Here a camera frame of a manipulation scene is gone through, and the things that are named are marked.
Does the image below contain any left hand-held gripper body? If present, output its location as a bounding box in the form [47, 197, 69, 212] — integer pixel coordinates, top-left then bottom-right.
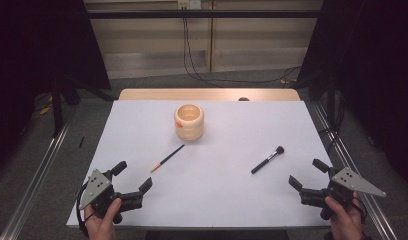
[77, 169, 145, 225]

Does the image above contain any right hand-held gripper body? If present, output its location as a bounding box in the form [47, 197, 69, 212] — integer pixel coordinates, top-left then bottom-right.
[299, 166, 388, 222]

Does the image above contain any thin black orange-tipped brush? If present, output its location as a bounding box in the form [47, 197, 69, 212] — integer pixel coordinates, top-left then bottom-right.
[150, 144, 186, 173]

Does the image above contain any black makeup brush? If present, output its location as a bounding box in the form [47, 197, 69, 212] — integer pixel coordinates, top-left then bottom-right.
[250, 145, 286, 175]

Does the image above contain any beige ribbed cup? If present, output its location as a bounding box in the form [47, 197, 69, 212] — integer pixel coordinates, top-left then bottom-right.
[173, 103, 205, 142]

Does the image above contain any person's left hand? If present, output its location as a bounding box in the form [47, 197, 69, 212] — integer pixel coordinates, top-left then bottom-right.
[84, 198, 123, 240]

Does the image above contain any person's right hand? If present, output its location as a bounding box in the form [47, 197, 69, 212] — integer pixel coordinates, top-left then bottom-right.
[324, 191, 365, 240]

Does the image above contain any white table mat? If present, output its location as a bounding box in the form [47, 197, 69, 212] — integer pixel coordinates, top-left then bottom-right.
[66, 99, 360, 231]

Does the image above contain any wooden table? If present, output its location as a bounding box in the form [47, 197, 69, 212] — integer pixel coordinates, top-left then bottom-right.
[117, 87, 302, 102]

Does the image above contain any dark curtain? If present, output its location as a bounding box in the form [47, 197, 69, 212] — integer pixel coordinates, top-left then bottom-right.
[0, 0, 112, 174]
[296, 0, 408, 191]

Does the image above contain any black horizontal bar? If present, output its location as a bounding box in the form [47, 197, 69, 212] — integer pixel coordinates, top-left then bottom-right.
[85, 9, 323, 19]

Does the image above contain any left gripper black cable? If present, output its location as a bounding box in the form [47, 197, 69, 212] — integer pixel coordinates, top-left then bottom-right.
[75, 184, 90, 239]

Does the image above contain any aluminium floor rail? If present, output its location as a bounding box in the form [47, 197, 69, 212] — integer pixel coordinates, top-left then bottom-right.
[0, 106, 80, 240]
[311, 101, 399, 240]

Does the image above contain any black stand post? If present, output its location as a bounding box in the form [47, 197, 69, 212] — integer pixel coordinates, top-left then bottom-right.
[51, 78, 65, 138]

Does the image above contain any black wall cable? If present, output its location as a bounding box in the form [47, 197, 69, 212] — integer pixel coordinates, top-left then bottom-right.
[185, 18, 303, 84]
[182, 16, 225, 89]

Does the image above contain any white wall socket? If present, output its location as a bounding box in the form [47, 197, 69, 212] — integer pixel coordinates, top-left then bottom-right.
[177, 0, 202, 10]

